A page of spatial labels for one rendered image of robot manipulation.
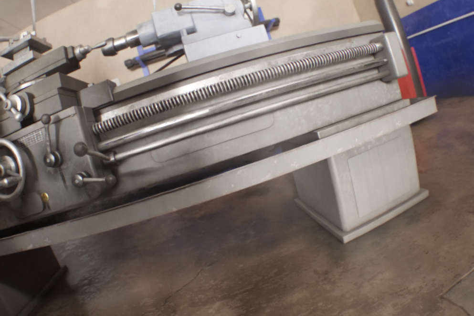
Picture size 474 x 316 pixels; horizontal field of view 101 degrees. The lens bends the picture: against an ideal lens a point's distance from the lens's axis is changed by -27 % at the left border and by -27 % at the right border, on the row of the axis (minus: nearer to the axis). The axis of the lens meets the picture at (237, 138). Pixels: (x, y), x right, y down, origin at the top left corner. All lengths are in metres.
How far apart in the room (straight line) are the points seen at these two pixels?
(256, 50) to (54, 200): 0.87
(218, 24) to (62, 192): 0.86
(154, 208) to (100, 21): 4.26
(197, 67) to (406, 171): 0.97
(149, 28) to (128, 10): 3.56
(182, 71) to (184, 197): 0.43
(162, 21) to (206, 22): 0.20
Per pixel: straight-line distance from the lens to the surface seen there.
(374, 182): 1.16
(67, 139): 0.89
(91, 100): 1.00
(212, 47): 1.07
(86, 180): 0.83
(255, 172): 0.81
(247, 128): 0.96
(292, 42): 1.04
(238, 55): 0.97
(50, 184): 0.95
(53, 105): 0.91
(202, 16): 1.18
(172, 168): 0.97
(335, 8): 5.28
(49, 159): 0.87
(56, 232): 0.99
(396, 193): 1.25
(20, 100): 0.92
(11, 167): 0.98
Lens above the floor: 0.61
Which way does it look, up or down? 5 degrees down
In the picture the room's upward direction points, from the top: 18 degrees counter-clockwise
